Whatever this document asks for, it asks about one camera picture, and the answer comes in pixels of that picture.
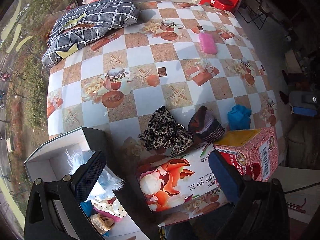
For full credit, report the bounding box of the leopard print scarf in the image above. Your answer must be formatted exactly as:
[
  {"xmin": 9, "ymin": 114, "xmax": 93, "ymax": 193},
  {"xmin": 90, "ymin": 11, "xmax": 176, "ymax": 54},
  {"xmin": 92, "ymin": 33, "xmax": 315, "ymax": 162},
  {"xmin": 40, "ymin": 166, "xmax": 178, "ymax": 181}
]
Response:
[{"xmin": 138, "ymin": 106, "xmax": 194, "ymax": 157}]

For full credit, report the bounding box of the beige knit item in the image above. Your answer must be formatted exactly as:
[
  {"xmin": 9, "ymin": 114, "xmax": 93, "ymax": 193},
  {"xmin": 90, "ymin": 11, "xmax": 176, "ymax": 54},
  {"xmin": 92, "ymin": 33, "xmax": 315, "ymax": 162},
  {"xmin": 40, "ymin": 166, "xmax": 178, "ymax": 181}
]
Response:
[{"xmin": 90, "ymin": 213, "xmax": 115, "ymax": 235}]

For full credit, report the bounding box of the red patterned carton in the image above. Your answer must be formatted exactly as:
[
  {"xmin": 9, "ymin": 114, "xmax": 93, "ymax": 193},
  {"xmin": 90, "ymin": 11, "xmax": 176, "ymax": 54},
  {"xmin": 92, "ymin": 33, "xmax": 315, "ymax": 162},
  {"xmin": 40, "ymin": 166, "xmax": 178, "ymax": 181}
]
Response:
[{"xmin": 214, "ymin": 127, "xmax": 279, "ymax": 181}]

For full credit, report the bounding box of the checkered tablecloth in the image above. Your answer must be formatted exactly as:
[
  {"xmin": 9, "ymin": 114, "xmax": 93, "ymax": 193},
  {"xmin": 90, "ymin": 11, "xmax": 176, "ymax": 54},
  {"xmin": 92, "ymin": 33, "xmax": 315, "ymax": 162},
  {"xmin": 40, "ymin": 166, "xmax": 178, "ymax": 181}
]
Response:
[{"xmin": 48, "ymin": 2, "xmax": 284, "ymax": 162}]

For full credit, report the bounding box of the grey white storage box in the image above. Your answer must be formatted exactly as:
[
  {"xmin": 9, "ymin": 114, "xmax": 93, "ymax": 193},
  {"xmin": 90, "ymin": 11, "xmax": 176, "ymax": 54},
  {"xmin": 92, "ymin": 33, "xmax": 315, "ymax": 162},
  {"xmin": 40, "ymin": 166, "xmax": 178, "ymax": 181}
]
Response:
[{"xmin": 24, "ymin": 127, "xmax": 160, "ymax": 239}]

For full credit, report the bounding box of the blue cloth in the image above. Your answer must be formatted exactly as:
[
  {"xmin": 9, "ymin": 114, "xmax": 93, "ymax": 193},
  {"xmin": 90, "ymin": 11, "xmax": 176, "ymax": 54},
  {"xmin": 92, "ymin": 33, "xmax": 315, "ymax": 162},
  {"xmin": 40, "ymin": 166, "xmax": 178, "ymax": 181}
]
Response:
[{"xmin": 227, "ymin": 105, "xmax": 252, "ymax": 131}]

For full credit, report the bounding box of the white feather fluffy item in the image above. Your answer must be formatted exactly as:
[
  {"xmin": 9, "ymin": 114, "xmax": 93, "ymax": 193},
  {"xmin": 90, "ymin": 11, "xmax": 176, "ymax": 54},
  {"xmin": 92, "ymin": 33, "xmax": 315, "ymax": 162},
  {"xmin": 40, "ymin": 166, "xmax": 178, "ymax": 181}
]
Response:
[{"xmin": 65, "ymin": 150, "xmax": 124, "ymax": 202}]

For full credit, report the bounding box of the floral tissue box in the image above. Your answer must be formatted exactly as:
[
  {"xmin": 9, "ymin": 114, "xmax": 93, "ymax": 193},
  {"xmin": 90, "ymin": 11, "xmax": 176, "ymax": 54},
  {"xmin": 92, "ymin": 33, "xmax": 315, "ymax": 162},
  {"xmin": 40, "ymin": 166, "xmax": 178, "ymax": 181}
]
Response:
[{"xmin": 136, "ymin": 144, "xmax": 219, "ymax": 212}]

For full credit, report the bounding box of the white polka dot scrunchie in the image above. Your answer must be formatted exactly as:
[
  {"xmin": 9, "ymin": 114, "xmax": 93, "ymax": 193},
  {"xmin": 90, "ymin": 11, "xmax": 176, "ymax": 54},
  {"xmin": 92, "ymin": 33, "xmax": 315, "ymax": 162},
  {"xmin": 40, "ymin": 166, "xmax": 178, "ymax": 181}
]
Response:
[{"xmin": 91, "ymin": 197, "xmax": 127, "ymax": 218}]

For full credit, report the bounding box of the grey plaid pillow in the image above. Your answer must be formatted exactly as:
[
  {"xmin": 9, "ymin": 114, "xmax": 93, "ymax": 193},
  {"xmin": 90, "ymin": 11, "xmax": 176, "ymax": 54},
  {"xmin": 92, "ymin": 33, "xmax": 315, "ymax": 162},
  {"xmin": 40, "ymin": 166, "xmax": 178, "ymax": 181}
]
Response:
[{"xmin": 42, "ymin": 0, "xmax": 140, "ymax": 68}]

